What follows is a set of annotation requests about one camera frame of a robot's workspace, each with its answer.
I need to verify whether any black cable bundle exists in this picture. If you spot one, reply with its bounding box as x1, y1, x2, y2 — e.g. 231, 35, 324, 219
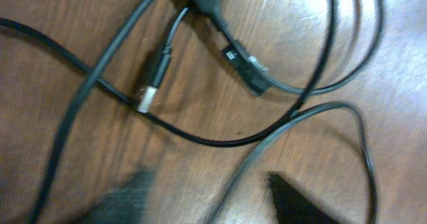
0, 0, 384, 224

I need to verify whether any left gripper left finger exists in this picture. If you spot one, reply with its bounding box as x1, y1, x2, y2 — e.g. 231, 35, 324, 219
71, 171, 155, 224

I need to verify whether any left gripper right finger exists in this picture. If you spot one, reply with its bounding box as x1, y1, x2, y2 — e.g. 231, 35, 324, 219
268, 172, 338, 224

